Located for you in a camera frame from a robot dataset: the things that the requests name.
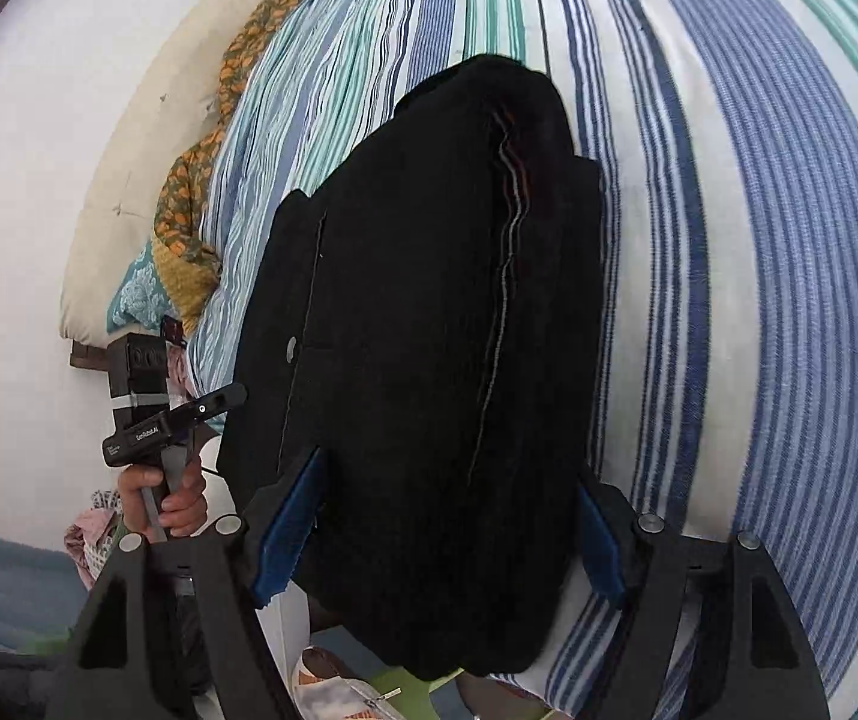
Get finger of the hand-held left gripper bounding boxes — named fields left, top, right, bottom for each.
left=166, top=382, right=248, bottom=437

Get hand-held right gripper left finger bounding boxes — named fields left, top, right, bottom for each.
left=61, top=444, right=329, bottom=720

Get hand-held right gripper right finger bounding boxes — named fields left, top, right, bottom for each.
left=575, top=478, right=832, bottom=720

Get black pants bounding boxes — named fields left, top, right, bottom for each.
left=217, top=54, right=610, bottom=680

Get person's left hand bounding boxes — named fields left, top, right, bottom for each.
left=118, top=465, right=206, bottom=539

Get teal patterned pillow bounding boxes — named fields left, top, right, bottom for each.
left=105, top=240, right=169, bottom=335

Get white and brown bag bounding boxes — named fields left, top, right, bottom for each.
left=290, top=645, right=401, bottom=720

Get pink floral cloth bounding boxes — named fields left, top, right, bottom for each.
left=64, top=490, right=131, bottom=590

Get orange floral cloth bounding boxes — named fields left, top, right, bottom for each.
left=153, top=0, right=319, bottom=337

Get green flat object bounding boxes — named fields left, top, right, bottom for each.
left=365, top=666, right=469, bottom=720

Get blue blanket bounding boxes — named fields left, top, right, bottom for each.
left=0, top=523, right=94, bottom=653

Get striped bed sheet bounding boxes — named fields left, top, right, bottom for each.
left=185, top=0, right=858, bottom=720

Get wooden bed frame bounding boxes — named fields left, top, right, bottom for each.
left=69, top=340, right=112, bottom=370

